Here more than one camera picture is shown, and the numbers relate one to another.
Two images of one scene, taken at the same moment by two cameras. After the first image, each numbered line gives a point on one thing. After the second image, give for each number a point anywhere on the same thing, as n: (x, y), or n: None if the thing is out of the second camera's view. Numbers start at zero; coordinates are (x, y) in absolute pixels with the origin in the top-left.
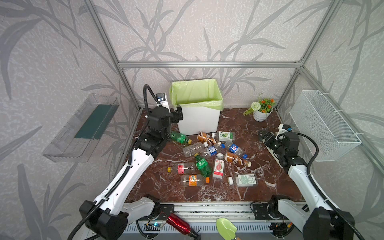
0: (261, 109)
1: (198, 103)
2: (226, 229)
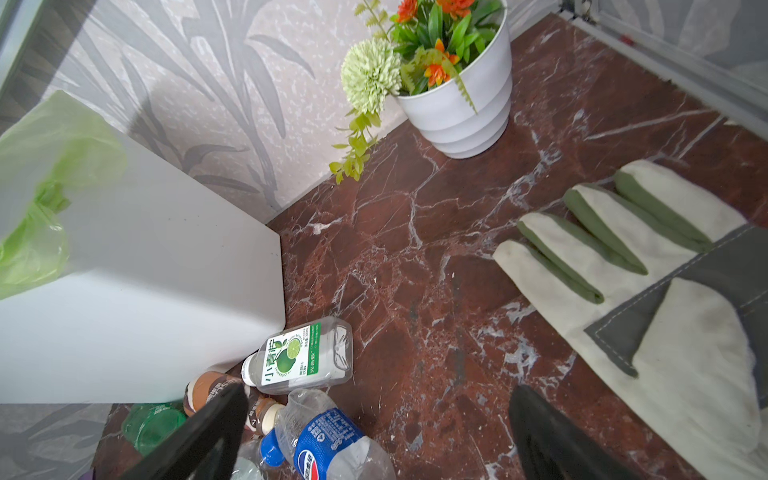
0: (448, 62)
1: (122, 275)
2: None
